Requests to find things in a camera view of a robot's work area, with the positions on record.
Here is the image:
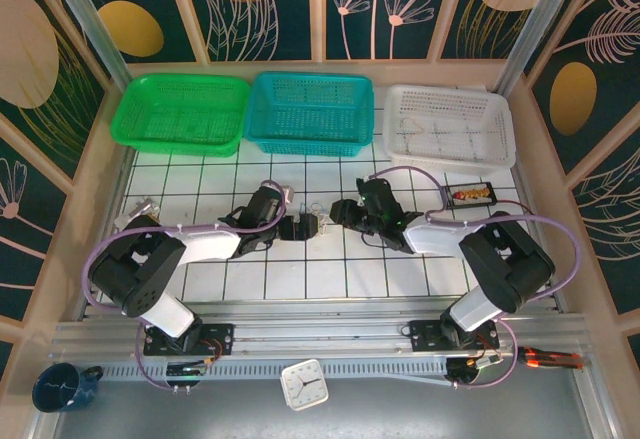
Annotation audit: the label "white plastic basket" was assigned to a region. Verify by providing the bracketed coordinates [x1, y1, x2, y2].
[383, 83, 516, 170]

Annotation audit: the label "black device with red pattern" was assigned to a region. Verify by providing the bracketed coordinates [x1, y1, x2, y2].
[442, 182, 497, 210]

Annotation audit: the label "teal plastic basket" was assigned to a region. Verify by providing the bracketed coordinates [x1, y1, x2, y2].
[243, 71, 376, 158]

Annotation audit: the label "green plastic basket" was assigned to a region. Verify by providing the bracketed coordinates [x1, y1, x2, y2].
[109, 73, 252, 158]

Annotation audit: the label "clear acrylic block brass fitting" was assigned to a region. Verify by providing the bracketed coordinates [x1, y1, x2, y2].
[115, 197, 161, 228]

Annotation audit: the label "white square clock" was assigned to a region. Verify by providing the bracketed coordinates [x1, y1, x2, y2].
[279, 358, 330, 412]

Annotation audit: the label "small circuit board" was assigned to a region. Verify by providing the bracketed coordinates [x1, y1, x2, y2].
[468, 353, 504, 370]
[166, 363, 210, 379]

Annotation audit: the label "orange black pliers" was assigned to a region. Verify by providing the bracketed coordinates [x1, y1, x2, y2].
[517, 346, 584, 371]

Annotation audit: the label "dark blue mug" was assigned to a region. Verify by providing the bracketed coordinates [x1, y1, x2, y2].
[32, 363, 105, 414]

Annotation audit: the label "aluminium rail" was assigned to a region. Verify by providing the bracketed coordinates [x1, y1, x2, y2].
[49, 301, 591, 360]

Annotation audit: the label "thin dark wire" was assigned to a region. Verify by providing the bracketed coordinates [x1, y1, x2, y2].
[493, 199, 537, 220]

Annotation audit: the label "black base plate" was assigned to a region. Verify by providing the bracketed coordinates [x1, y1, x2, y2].
[143, 323, 235, 357]
[408, 319, 500, 353]

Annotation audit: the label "grey slotted cable duct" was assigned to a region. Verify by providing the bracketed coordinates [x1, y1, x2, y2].
[97, 361, 451, 385]

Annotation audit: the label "aluminium frame post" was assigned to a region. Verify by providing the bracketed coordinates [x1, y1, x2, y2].
[497, 0, 586, 95]
[39, 0, 134, 85]

